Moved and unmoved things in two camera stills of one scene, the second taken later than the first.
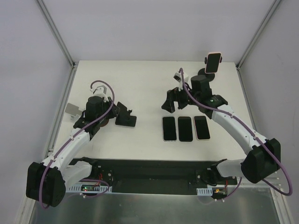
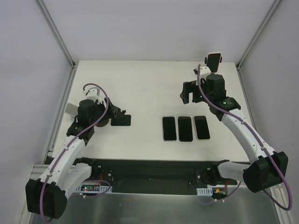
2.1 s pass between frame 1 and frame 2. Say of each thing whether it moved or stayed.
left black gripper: stayed
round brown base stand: stayed
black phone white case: stayed
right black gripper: moved
